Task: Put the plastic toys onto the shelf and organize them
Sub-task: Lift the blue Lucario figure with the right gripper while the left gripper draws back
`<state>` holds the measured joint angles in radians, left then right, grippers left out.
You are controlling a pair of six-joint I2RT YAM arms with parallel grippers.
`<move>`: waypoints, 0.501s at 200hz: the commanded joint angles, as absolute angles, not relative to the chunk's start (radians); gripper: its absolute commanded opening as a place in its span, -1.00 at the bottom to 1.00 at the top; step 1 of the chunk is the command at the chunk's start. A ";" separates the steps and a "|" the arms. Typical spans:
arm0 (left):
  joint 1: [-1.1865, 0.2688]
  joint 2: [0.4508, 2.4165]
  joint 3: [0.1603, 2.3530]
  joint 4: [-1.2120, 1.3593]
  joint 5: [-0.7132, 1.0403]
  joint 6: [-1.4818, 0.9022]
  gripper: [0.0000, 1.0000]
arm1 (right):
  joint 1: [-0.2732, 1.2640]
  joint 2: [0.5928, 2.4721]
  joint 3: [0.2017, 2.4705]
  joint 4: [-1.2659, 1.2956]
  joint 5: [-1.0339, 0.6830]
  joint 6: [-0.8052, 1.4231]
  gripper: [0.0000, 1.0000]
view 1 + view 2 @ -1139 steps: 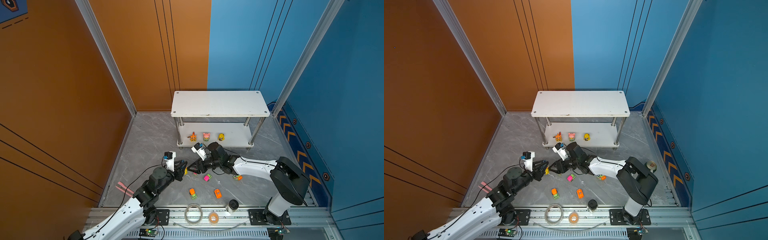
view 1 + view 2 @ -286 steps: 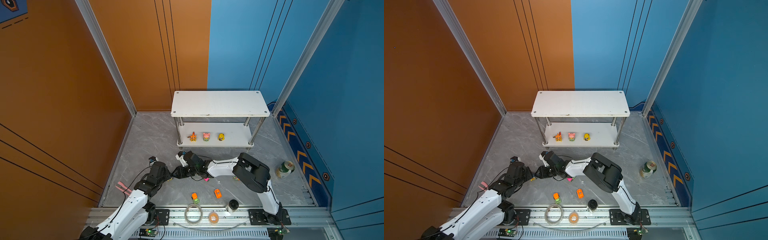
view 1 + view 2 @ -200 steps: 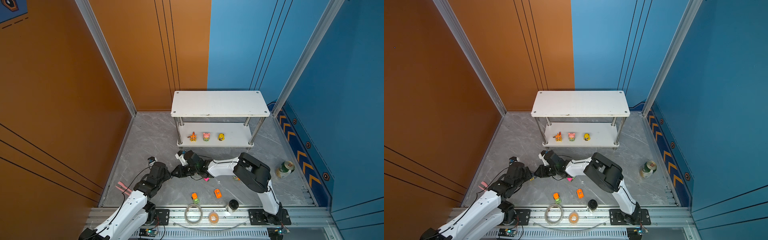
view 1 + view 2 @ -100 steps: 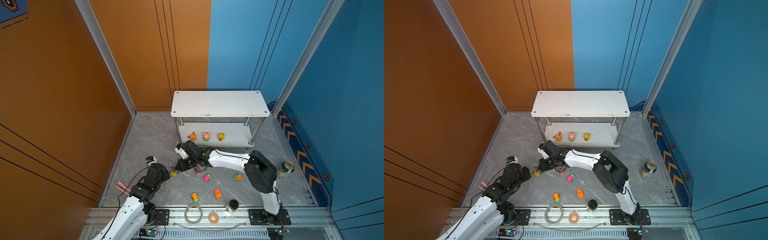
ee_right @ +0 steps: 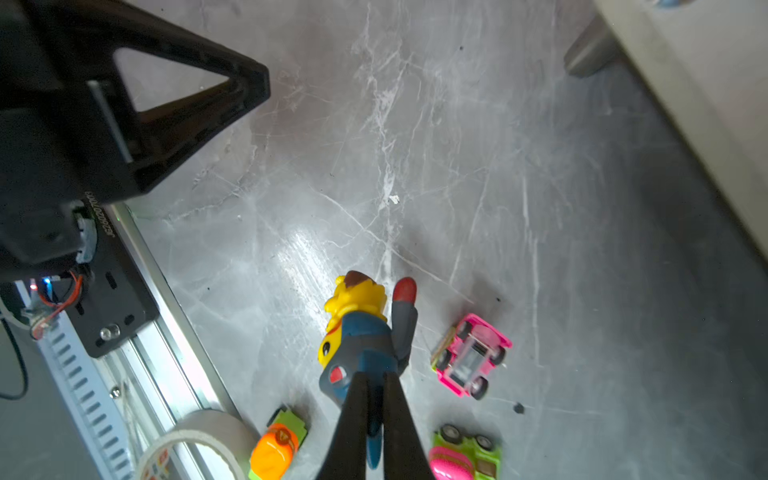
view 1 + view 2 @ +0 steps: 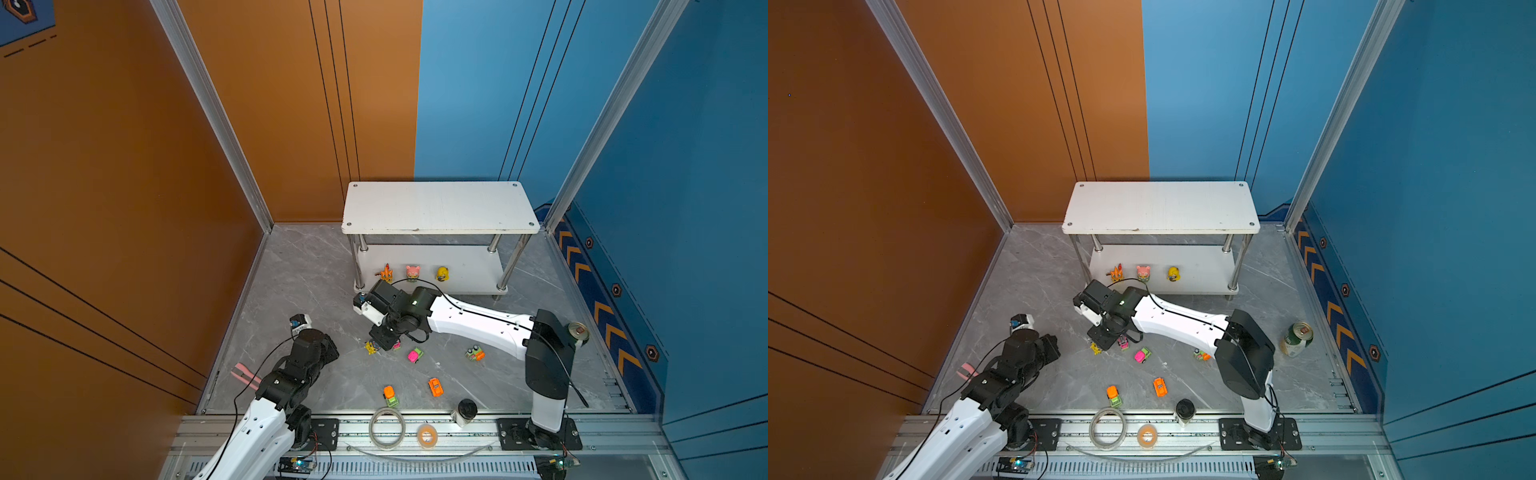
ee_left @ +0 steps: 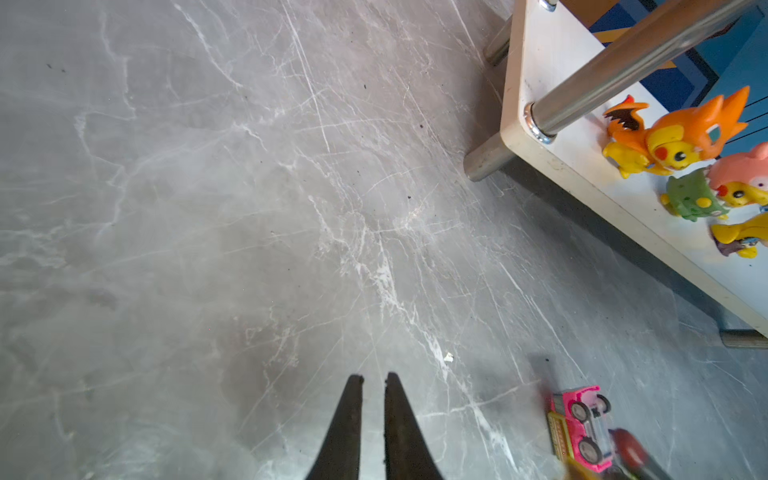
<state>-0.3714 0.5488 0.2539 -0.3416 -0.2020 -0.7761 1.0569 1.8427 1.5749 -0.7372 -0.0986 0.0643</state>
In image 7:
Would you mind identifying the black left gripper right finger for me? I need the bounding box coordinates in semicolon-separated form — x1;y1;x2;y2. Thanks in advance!
384;372;443;480

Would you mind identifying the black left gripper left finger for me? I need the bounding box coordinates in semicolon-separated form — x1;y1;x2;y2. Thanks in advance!
306;375;364;480

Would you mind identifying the pink green toy car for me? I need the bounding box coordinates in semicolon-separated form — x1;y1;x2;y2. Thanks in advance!
563;427;673;480

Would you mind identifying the yellow banana figure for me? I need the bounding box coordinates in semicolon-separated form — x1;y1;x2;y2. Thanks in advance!
710;213;768;259

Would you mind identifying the orange yellow dragon figure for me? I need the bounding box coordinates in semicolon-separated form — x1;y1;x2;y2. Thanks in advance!
602;86;750;179

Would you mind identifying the pink green monster figure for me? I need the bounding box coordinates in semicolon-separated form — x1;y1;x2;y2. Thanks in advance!
660;142;767;222

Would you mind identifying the white two-tier metal shelf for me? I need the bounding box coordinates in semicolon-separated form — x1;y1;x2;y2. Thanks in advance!
463;1;767;342

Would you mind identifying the pink black toy car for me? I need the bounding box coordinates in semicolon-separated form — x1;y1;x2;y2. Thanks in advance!
547;385;614;474

